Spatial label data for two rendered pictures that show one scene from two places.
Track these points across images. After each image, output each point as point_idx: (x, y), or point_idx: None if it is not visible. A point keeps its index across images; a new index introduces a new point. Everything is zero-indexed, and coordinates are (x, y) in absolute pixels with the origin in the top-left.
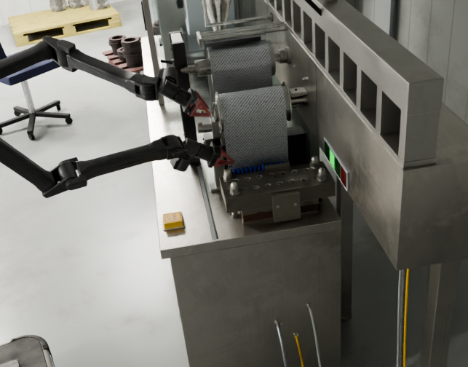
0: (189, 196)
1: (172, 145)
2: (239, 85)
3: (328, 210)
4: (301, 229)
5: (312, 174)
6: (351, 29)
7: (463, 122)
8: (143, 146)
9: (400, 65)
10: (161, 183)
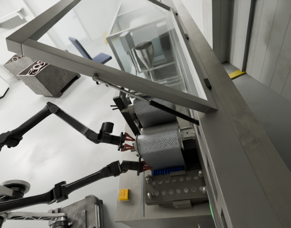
0: (135, 172)
1: (112, 172)
2: (155, 118)
3: None
4: (192, 216)
5: (199, 183)
6: (235, 225)
7: None
8: (96, 173)
9: None
10: (124, 158)
